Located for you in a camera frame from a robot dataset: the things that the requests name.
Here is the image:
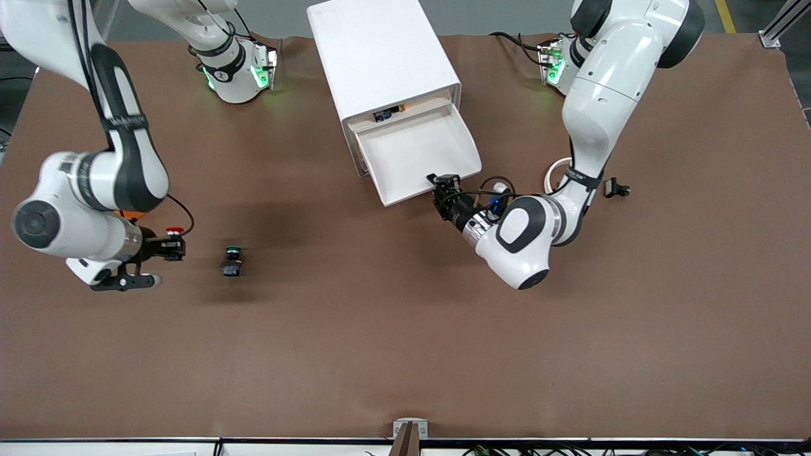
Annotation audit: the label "white plastic drawer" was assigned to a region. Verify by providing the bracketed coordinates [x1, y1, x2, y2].
[350, 101, 483, 208]

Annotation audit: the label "green push button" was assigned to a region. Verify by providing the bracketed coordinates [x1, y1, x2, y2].
[221, 246, 245, 279]

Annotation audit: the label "white drawer cabinet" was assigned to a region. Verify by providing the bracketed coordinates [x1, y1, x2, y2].
[307, 0, 462, 179]

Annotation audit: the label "brown table cover sheet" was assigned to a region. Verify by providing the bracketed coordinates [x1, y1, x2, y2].
[0, 33, 807, 441]

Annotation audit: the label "white C-shaped ring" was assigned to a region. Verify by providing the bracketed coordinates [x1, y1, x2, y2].
[544, 157, 575, 194]

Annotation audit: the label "black left arm base cables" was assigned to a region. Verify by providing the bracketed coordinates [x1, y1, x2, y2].
[489, 30, 553, 68]

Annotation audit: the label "grey metal bracket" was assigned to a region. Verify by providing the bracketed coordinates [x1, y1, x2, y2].
[393, 418, 429, 441]

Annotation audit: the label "brown post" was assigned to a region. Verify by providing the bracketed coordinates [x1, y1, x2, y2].
[389, 423, 421, 456]

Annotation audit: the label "aluminium frame profile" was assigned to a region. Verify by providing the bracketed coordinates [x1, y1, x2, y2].
[759, 0, 811, 49]

